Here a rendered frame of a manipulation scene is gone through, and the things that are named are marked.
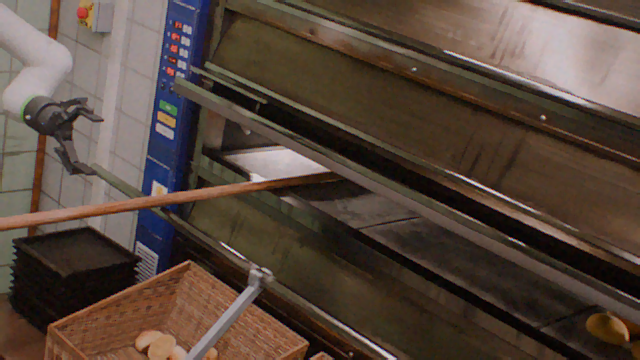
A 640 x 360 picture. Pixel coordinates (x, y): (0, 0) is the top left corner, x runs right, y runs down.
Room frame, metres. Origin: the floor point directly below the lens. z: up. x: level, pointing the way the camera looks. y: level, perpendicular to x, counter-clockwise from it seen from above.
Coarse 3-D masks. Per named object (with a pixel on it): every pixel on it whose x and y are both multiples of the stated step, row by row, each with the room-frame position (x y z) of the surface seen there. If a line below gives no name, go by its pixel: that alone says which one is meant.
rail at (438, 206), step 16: (176, 80) 2.63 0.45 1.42; (208, 96) 2.53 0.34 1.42; (240, 112) 2.44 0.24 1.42; (272, 128) 2.35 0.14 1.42; (288, 128) 2.33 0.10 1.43; (304, 144) 2.27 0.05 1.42; (320, 144) 2.25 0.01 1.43; (336, 160) 2.19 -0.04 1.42; (352, 160) 2.17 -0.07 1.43; (368, 176) 2.12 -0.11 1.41; (384, 176) 2.10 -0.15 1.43; (400, 192) 2.05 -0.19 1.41; (416, 192) 2.03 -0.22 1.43; (432, 208) 1.99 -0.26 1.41; (448, 208) 1.97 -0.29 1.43; (464, 224) 1.93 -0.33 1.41; (480, 224) 1.91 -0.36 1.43; (512, 240) 1.85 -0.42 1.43; (528, 256) 1.82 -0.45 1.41; (544, 256) 1.80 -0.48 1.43; (560, 272) 1.77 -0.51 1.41; (576, 272) 1.75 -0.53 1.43; (592, 288) 1.72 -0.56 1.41; (608, 288) 1.70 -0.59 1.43
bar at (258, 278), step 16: (96, 176) 2.46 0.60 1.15; (112, 176) 2.42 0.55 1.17; (128, 192) 2.35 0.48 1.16; (160, 208) 2.27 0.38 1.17; (176, 224) 2.21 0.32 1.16; (208, 240) 2.13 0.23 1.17; (224, 256) 2.08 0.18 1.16; (240, 256) 2.06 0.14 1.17; (256, 272) 2.00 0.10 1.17; (256, 288) 1.99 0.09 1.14; (272, 288) 1.96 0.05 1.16; (288, 288) 1.95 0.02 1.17; (240, 304) 1.96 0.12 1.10; (304, 304) 1.90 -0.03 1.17; (224, 320) 1.94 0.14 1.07; (320, 320) 1.86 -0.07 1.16; (336, 320) 1.84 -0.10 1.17; (208, 336) 1.91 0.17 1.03; (352, 336) 1.79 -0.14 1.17; (192, 352) 1.89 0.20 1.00; (368, 352) 1.76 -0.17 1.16; (384, 352) 1.74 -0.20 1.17
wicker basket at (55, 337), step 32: (128, 288) 2.53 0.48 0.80; (160, 288) 2.61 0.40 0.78; (192, 288) 2.63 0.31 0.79; (224, 288) 2.56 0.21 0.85; (64, 320) 2.37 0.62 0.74; (160, 320) 2.63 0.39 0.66; (192, 320) 2.58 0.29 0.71; (256, 320) 2.45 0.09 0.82; (64, 352) 2.28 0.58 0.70; (96, 352) 2.46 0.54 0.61; (224, 352) 2.47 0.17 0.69; (288, 352) 2.27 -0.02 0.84
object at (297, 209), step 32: (224, 160) 2.73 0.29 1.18; (256, 192) 2.57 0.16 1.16; (288, 192) 2.56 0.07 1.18; (320, 224) 2.39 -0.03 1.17; (384, 256) 2.24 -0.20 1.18; (416, 288) 2.16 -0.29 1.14; (448, 288) 2.12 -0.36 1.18; (480, 320) 2.03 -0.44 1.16; (512, 320) 2.01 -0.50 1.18; (544, 352) 1.91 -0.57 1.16; (576, 352) 1.91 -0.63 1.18
